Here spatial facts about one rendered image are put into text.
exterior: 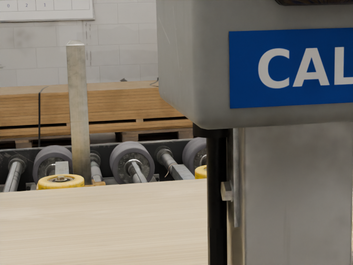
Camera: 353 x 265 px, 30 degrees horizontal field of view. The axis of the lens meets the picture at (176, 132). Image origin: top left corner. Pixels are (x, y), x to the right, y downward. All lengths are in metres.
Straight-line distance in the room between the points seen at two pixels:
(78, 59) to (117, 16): 6.10
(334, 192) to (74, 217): 0.78
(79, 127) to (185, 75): 1.11
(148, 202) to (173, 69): 0.83
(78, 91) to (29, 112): 4.82
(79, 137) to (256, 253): 1.10
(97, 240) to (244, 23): 0.71
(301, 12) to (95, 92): 5.92
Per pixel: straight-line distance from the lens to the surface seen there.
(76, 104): 1.28
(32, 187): 1.81
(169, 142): 1.85
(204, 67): 0.17
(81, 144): 1.30
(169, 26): 0.21
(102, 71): 7.38
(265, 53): 0.17
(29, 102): 6.08
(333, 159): 0.21
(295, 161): 0.20
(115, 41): 7.37
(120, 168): 1.70
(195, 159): 1.73
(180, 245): 0.83
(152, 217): 0.95
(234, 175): 0.20
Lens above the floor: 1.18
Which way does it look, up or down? 10 degrees down
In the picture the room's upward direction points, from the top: 2 degrees counter-clockwise
